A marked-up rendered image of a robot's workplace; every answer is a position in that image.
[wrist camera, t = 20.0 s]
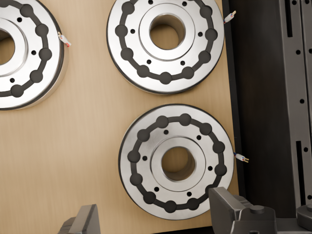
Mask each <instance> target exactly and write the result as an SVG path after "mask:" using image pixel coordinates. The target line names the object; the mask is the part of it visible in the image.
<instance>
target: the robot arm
mask: <svg viewBox="0 0 312 234"><path fill-rule="evenodd" d="M208 196H209V205H210V213H211V222H212V227H213V231H214V233H215V234H312V204H308V205H304V206H300V207H298V208H297V218H276V215H275V210H274V209H272V208H269V207H264V206H261V205H253V204H251V203H250V202H249V201H247V200H246V199H245V198H244V197H242V196H239V195H232V194H231V193H230V192H229V191H227V190H226V189H225V188H224V187H216V188H209V189H208ZM57 234H101V231H100V224H99V216H98V208H97V205H96V204H92V205H84V206H81V208H80V210H79V212H78V214H77V216H76V217H71V218H69V219H68V220H66V221H65V222H64V223H63V225H62V227H61V229H60V231H59V232H58V233H57Z"/></svg>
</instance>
